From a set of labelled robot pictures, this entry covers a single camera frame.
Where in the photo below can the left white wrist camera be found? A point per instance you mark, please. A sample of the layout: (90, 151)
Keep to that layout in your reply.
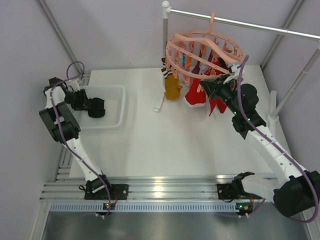
(73, 86)

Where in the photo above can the red white santa sock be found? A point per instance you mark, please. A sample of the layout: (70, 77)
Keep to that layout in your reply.
(195, 98)

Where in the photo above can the mustard yellow striped sock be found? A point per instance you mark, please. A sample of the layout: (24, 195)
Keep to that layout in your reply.
(172, 87)

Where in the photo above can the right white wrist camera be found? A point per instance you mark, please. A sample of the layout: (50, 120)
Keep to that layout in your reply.
(236, 70)

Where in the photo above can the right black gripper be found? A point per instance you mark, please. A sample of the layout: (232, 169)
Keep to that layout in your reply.
(216, 85)

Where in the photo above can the white plastic mesh basket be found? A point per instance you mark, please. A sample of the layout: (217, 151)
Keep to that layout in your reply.
(114, 97)

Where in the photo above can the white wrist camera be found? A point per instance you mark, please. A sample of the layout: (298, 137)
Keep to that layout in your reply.
(236, 70)
(73, 86)

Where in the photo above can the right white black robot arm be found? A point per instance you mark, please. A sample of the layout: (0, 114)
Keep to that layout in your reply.
(295, 189)

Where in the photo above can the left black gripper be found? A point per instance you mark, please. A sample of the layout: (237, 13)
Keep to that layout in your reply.
(84, 99)

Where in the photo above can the red black sock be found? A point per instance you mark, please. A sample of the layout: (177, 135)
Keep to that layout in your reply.
(212, 103)

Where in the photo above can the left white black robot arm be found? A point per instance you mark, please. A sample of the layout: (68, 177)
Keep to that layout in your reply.
(61, 98)

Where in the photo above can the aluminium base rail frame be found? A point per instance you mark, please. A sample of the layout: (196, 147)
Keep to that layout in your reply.
(177, 154)

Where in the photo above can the pink round clip hanger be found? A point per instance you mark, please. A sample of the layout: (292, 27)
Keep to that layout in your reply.
(191, 54)

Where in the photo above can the silver white clothes rack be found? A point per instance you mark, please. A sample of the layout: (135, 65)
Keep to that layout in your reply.
(274, 108)

